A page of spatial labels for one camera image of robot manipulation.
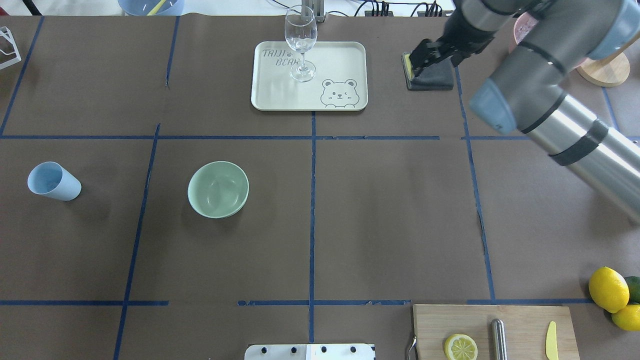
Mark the blue bowl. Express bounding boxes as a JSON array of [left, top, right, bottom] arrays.
[[118, 0, 185, 16]]

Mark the yellow plastic knife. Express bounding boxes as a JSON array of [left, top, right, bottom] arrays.
[[545, 320, 559, 360]]

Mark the wooden cutting board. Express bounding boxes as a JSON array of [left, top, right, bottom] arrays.
[[413, 304, 580, 360]]

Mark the white wire cup rack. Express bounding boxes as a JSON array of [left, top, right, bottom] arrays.
[[0, 26, 22, 69]]

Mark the cream bear tray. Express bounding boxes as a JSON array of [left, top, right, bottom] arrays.
[[250, 41, 369, 112]]

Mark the dark sponge cloth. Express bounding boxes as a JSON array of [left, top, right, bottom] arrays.
[[402, 52, 454, 91]]

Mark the pink bowl with ice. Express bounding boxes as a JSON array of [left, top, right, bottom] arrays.
[[508, 12, 588, 73]]

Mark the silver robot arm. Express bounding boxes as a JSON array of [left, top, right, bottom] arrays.
[[402, 0, 640, 223]]

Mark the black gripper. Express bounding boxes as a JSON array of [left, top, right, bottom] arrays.
[[410, 38, 457, 72]]

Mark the lemon half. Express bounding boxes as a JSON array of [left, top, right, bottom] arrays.
[[443, 333, 478, 360]]

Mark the yellow plastic fork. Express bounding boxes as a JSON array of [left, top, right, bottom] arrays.
[[146, 0, 166, 16]]

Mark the green bowl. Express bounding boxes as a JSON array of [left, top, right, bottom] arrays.
[[187, 161, 250, 219]]

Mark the whole yellow lemon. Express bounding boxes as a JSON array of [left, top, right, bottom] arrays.
[[588, 266, 630, 314]]

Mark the steel handled knife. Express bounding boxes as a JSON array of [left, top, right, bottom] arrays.
[[491, 318, 508, 360]]

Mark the clear wine glass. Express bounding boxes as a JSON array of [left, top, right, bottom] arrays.
[[284, 4, 318, 83]]

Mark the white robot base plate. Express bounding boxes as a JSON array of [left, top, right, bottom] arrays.
[[244, 342, 377, 360]]

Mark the light blue plastic cup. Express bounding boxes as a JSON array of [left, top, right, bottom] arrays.
[[27, 161, 82, 202]]

